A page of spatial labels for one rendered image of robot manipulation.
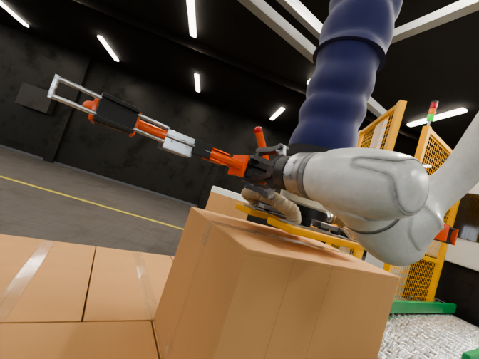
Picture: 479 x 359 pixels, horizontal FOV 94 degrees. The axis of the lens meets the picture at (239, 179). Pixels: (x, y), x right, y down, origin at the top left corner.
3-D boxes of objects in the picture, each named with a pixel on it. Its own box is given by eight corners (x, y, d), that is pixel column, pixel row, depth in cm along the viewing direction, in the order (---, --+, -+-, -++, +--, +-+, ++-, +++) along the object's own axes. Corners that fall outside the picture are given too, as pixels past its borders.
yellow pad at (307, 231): (337, 241, 81) (341, 227, 81) (363, 251, 73) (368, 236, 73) (265, 222, 64) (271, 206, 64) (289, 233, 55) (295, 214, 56)
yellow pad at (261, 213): (299, 225, 98) (302, 214, 98) (317, 233, 89) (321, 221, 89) (234, 207, 80) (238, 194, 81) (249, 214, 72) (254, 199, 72)
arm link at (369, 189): (289, 182, 38) (326, 224, 44) (387, 199, 24) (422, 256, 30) (320, 135, 40) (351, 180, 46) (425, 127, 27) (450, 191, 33)
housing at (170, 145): (183, 157, 58) (189, 141, 59) (191, 158, 53) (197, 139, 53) (156, 147, 55) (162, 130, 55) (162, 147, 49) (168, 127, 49)
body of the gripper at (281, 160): (290, 148, 45) (263, 149, 53) (278, 189, 44) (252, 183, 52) (315, 160, 48) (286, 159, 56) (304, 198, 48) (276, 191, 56)
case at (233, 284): (283, 318, 105) (308, 236, 107) (365, 402, 70) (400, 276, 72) (153, 318, 77) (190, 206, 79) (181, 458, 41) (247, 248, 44)
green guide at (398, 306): (441, 307, 235) (443, 298, 235) (455, 313, 225) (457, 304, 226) (355, 303, 155) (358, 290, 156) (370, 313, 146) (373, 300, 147)
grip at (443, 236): (420, 236, 75) (425, 221, 76) (455, 246, 68) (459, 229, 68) (410, 231, 71) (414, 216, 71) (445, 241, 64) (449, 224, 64)
